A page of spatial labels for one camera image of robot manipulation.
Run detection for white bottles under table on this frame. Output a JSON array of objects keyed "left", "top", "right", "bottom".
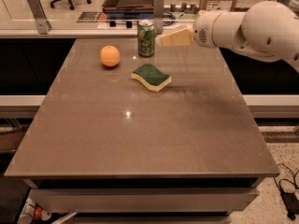
[{"left": 17, "top": 197, "right": 51, "bottom": 224}]

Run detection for middle metal glass bracket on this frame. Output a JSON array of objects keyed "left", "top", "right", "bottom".
[{"left": 153, "top": 0, "right": 164, "bottom": 35}]

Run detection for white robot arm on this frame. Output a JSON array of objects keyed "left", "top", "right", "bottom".
[{"left": 155, "top": 1, "right": 299, "bottom": 72}]

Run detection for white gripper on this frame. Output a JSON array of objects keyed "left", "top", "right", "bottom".
[{"left": 160, "top": 10, "right": 221, "bottom": 48}]

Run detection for green yellow sponge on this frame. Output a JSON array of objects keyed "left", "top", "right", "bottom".
[{"left": 131, "top": 63, "right": 172, "bottom": 92}]

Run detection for left metal glass bracket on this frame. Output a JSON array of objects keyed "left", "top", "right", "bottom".
[{"left": 27, "top": 0, "right": 51, "bottom": 35}]

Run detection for green soda can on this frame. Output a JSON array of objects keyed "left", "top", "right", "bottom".
[{"left": 137, "top": 20, "right": 155, "bottom": 57}]

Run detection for grey table drawer base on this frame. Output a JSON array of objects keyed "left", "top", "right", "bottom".
[{"left": 29, "top": 188, "right": 258, "bottom": 224}]

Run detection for orange fruit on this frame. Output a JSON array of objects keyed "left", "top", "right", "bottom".
[{"left": 100, "top": 46, "right": 120, "bottom": 67}]

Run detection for black power adapter with cable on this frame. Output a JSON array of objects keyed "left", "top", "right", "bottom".
[{"left": 273, "top": 163, "right": 299, "bottom": 221}]

